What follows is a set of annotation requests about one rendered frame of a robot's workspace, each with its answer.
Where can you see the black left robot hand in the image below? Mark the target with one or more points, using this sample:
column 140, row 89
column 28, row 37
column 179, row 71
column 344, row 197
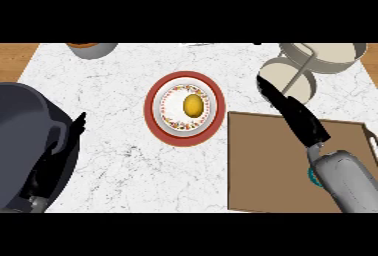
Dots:
column 62, row 156

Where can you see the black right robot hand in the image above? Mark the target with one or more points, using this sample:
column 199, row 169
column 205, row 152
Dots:
column 301, row 120

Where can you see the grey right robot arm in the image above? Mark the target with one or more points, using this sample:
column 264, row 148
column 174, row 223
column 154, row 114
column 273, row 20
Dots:
column 347, row 183

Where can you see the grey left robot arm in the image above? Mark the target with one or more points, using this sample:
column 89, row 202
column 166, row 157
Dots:
column 24, row 126

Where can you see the brown rectangular tray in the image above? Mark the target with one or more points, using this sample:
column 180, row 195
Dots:
column 267, row 166

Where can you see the yellow lemon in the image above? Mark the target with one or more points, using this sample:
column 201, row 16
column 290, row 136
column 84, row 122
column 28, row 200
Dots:
column 194, row 106

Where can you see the round red placemat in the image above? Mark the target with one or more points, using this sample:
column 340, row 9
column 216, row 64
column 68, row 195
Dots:
column 185, row 142

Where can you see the white plate with floral rim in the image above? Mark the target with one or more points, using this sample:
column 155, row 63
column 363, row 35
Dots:
column 171, row 110

